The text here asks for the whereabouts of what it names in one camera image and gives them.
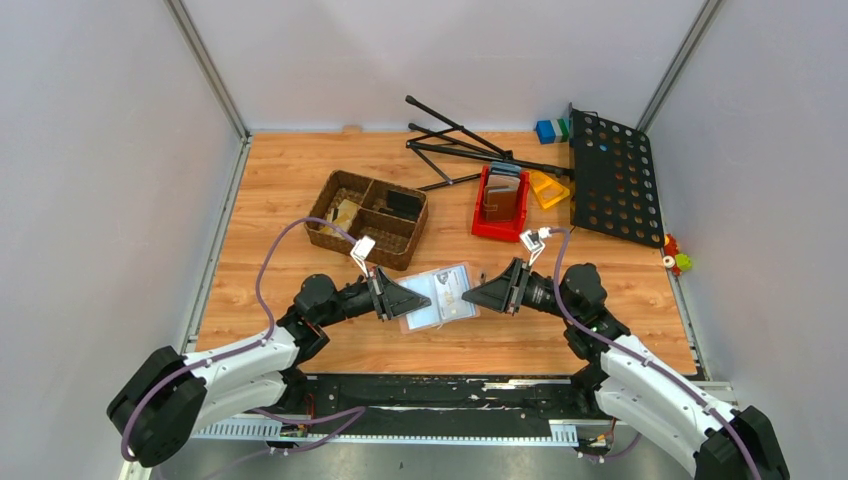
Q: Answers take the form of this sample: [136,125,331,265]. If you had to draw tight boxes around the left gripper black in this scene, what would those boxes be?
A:
[317,264,431,328]

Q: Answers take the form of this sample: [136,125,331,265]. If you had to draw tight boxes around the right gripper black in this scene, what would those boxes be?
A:
[461,258,577,323]

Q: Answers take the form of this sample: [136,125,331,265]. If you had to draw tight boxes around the grey VIP credit card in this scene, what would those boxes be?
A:
[433,265,478,323]

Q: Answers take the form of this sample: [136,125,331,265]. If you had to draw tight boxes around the black credit card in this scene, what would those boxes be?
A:
[378,208,420,223]
[386,190,423,216]

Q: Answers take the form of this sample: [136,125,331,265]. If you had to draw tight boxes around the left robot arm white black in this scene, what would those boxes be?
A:
[107,267,431,468]

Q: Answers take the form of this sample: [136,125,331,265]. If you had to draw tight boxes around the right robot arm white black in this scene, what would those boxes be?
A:
[463,258,790,479]

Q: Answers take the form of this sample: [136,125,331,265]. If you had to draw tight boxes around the cards in basket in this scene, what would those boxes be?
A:
[318,199,360,238]

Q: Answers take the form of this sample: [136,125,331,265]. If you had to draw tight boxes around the red plastic bin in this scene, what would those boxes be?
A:
[471,161,529,243]

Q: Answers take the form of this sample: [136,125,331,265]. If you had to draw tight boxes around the brown wicker divided basket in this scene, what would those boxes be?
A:
[306,170,428,271]

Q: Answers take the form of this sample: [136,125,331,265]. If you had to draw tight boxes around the brown wallet in bin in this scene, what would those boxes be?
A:
[482,173,520,223]

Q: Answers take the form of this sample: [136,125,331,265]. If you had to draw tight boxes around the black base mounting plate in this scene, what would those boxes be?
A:
[266,374,614,438]

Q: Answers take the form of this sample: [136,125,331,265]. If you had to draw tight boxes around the yellow plastic triangle toy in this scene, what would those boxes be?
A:
[529,171,571,210]

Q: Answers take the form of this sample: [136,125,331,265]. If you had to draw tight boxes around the black folding stand legs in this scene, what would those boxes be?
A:
[404,95,575,189]

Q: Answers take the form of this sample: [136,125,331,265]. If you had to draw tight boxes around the black perforated music stand tray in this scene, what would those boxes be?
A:
[568,107,665,248]

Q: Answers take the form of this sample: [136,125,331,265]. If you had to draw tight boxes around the blue green white blocks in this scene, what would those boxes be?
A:
[534,118,572,145]

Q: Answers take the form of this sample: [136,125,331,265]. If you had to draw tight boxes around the red green toy pieces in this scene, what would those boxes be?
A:
[662,234,693,277]

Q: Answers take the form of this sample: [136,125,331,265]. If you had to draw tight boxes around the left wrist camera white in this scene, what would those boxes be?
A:
[350,235,376,278]

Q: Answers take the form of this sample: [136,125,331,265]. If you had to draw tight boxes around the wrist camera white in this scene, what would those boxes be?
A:
[519,227,552,267]
[350,235,376,278]

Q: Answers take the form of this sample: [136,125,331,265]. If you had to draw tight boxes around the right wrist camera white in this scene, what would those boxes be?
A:
[519,227,552,267]

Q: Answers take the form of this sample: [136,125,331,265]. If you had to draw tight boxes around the aluminium frame rail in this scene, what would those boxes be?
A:
[140,372,745,448]

